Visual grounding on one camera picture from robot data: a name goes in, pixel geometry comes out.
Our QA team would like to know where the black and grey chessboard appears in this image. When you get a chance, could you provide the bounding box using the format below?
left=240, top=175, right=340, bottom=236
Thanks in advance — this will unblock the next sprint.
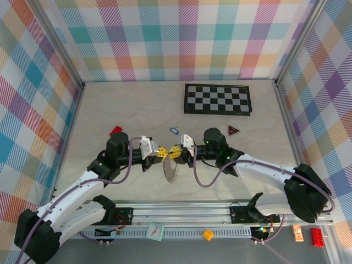
left=183, top=84, right=253, bottom=116

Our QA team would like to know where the mint green alarm clock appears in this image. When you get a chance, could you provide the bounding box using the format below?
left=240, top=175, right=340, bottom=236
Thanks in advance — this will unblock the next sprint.
left=145, top=222, right=165, bottom=242

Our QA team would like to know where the wooden block with orange print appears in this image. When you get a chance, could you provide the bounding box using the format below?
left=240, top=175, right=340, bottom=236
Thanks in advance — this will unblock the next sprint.
left=292, top=224, right=304, bottom=242

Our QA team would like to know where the long red toy brick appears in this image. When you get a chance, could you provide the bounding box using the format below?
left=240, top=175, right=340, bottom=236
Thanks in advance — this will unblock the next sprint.
left=310, top=227, right=326, bottom=248

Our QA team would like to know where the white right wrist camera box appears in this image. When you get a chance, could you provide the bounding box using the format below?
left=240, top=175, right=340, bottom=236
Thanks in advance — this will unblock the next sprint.
left=180, top=134, right=195, bottom=155

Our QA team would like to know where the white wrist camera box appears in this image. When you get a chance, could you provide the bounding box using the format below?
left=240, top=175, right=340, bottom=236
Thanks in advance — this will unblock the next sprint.
left=180, top=134, right=195, bottom=155
left=139, top=135, right=160, bottom=160

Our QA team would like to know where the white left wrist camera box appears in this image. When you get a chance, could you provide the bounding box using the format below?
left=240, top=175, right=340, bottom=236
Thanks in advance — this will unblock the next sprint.
left=139, top=135, right=160, bottom=160

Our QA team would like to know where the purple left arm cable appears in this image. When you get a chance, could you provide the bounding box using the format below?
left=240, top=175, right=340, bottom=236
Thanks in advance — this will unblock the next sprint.
left=16, top=136, right=145, bottom=264

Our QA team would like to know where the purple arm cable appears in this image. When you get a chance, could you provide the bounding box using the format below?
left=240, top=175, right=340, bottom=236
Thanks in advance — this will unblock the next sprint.
left=16, top=136, right=145, bottom=264
left=192, top=145, right=336, bottom=244

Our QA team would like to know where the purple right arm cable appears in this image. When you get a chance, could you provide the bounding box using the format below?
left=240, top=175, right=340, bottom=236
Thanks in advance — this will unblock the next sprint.
left=192, top=145, right=336, bottom=244

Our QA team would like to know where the aluminium mounting rail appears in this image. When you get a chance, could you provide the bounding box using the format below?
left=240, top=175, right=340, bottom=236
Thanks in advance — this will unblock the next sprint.
left=31, top=202, right=333, bottom=228

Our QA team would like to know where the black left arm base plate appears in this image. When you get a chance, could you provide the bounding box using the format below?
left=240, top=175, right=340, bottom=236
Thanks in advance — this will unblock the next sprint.
left=106, top=207, right=134, bottom=226

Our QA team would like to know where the grey slotted cable duct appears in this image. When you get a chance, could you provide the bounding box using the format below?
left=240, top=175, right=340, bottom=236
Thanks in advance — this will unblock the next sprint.
left=65, top=228, right=254, bottom=239

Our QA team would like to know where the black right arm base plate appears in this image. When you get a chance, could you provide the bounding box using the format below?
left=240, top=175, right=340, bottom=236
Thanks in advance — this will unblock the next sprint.
left=229, top=206, right=281, bottom=224

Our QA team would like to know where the black cable connector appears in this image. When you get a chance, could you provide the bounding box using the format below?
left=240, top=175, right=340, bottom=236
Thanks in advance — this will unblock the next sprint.
left=250, top=225, right=271, bottom=243
left=95, top=228, right=122, bottom=239

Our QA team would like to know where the aluminium frame post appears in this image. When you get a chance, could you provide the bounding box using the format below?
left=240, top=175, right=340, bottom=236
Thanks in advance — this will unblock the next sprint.
left=274, top=0, right=330, bottom=87
left=32, top=0, right=86, bottom=91

